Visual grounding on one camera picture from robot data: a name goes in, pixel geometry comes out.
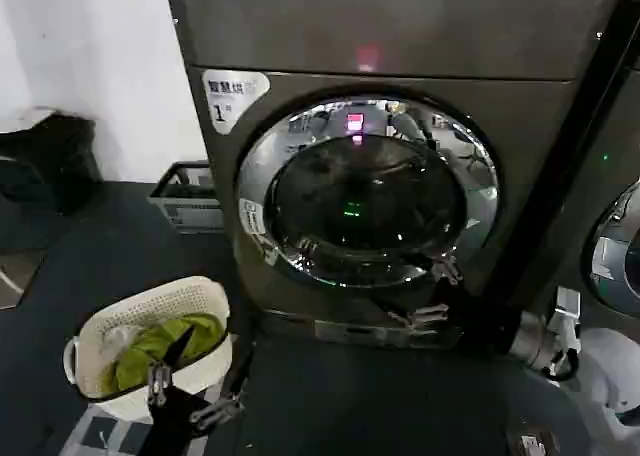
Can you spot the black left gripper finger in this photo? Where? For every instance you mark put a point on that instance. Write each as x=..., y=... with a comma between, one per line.
x=220, y=411
x=162, y=378

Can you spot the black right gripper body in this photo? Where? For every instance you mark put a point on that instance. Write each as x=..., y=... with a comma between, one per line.
x=477, y=321

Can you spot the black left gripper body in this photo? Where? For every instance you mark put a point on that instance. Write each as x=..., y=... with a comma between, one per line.
x=170, y=426

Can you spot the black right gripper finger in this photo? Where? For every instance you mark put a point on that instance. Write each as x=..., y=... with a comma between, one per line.
x=420, y=318
x=448, y=272

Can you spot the green cloth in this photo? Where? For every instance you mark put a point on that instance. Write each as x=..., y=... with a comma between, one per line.
x=145, y=351

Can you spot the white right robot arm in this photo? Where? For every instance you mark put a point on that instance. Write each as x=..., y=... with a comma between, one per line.
x=605, y=376

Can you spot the white cloth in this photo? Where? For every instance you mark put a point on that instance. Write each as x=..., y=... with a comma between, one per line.
x=114, y=337

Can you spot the white perforated laundry basket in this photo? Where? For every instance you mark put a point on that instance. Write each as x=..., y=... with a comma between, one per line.
x=150, y=301

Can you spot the round glass dryer door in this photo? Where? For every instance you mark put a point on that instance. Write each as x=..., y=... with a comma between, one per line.
x=360, y=201

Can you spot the round chrome-rimmed dryer door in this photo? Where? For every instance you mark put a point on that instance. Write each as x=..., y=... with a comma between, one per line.
x=617, y=246

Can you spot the grey slatted plastic crate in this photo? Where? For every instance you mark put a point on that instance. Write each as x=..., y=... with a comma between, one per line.
x=185, y=206

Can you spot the grey dryer with green light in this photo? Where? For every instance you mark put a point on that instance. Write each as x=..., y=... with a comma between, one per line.
x=607, y=126

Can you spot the grey front-load dryer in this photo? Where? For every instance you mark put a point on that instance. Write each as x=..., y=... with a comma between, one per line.
x=380, y=31

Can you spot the white dryer number sticker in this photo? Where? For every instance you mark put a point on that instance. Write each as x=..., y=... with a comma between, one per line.
x=231, y=101

